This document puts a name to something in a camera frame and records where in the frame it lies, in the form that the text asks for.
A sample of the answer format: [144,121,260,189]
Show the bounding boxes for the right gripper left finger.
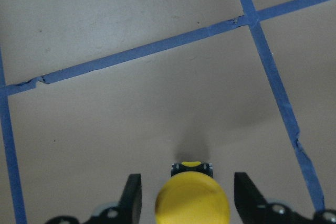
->
[117,174,142,224]

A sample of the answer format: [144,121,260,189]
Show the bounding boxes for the yellow push button switch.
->
[154,161,230,223]

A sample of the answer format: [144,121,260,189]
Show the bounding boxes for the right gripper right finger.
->
[234,172,268,224]

